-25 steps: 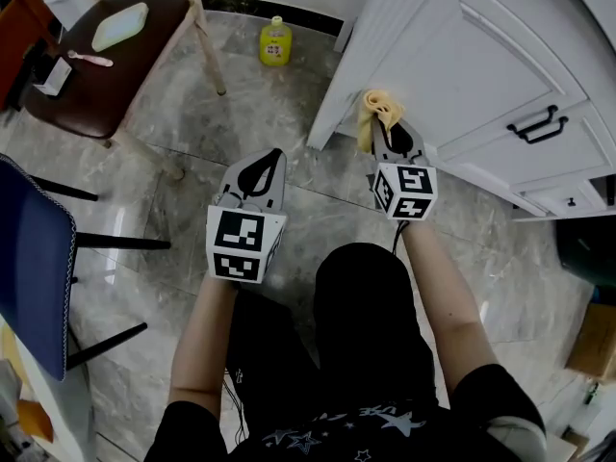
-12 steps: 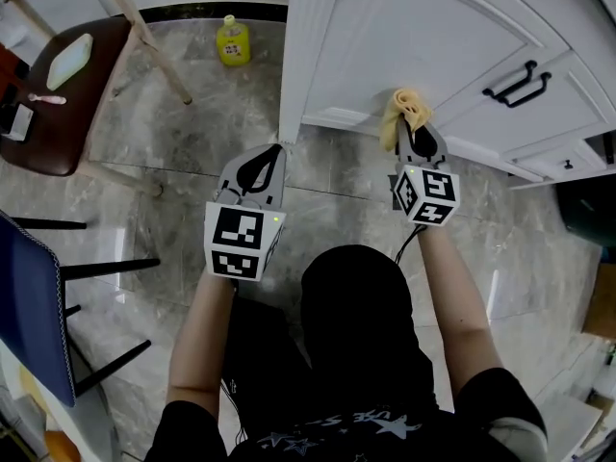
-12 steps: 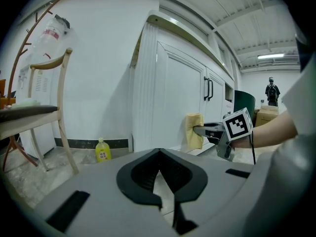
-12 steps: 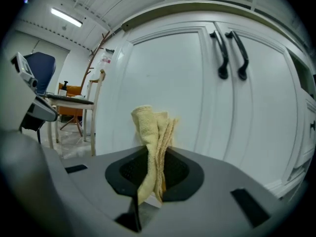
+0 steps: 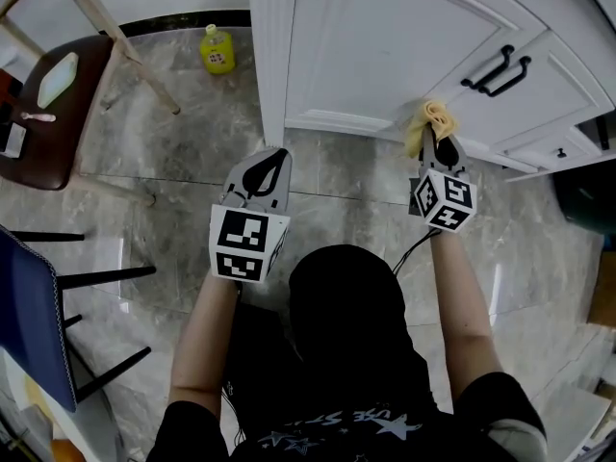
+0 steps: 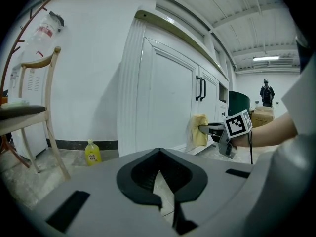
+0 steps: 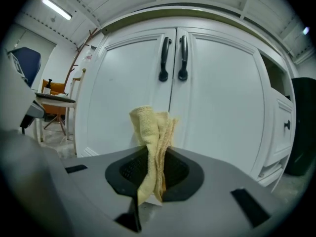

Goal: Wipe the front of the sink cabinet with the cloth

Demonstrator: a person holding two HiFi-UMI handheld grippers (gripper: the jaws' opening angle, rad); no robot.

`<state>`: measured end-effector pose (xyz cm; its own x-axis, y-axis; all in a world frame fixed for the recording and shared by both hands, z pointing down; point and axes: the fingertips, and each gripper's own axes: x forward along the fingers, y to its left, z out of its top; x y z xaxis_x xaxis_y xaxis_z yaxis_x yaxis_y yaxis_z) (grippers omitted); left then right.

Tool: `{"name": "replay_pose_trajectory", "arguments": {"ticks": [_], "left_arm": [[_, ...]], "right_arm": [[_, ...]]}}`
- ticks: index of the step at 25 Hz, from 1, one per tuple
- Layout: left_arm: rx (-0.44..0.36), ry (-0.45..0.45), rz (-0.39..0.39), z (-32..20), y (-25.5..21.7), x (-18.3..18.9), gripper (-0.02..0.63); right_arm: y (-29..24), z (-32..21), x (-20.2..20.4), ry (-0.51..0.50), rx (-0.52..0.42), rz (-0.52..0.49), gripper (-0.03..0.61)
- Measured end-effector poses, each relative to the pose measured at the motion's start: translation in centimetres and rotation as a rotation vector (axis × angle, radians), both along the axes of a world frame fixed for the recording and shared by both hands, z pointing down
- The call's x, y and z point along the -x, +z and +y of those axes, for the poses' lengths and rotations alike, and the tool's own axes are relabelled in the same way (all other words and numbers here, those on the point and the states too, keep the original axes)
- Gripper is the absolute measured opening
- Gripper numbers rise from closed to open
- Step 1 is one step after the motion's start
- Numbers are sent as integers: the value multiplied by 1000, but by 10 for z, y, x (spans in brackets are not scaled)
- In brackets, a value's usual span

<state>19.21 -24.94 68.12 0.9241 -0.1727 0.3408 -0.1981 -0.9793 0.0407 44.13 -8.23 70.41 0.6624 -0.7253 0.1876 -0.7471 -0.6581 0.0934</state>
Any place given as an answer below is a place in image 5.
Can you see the black drawer knob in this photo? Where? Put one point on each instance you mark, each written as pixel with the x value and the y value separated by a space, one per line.
pixel 561 153

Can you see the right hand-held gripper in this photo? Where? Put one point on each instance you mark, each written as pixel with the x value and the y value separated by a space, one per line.
pixel 447 200

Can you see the yellow cloth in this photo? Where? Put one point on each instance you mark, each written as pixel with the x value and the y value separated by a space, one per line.
pixel 433 116

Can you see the person's right forearm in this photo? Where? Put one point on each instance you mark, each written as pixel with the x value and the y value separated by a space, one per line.
pixel 462 315

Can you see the white vanity cabinet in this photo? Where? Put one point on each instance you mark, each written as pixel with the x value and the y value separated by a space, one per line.
pixel 269 65

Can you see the wooden chair brown seat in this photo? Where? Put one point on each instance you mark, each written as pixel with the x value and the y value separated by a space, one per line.
pixel 48 161

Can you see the white cabinet door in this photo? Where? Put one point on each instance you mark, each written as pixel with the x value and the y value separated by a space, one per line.
pixel 375 56
pixel 553 99

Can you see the blue chair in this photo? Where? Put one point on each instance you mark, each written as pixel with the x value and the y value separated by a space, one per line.
pixel 29 315

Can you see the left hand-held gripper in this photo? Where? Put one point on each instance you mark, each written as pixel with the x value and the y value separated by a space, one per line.
pixel 240 238

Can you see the black trousers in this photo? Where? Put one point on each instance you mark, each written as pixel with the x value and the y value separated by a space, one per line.
pixel 346 315

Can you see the pink toothbrush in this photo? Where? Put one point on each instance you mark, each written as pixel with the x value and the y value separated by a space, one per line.
pixel 38 117

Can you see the yellow bottle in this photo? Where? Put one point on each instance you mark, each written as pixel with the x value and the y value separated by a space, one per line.
pixel 217 51

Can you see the black printed t-shirt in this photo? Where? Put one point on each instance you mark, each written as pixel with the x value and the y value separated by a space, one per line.
pixel 192 436

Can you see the white drawer with black knob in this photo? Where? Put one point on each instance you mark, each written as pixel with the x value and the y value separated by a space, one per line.
pixel 534 147

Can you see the small black white box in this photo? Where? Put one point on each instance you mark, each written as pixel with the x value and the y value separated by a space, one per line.
pixel 12 140

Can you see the white soap box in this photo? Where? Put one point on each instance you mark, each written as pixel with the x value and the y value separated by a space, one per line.
pixel 58 80

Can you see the person's left forearm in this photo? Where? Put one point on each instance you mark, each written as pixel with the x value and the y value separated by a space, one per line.
pixel 202 340

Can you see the cardboard box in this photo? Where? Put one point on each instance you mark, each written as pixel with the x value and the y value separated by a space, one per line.
pixel 604 291

